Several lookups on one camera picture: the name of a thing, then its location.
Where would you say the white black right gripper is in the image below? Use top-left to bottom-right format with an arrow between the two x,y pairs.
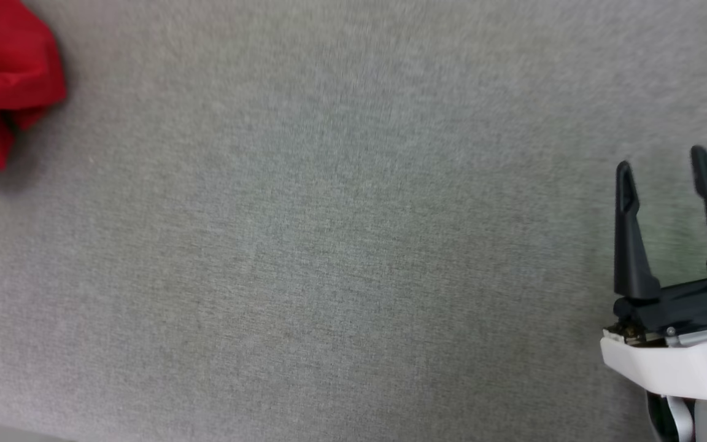
600,145 -> 707,400

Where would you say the red garment with white trim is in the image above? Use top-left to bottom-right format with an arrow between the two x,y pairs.
0,0 -> 67,204

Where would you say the grey fabric sofa cushion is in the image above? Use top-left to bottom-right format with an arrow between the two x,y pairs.
0,0 -> 707,442

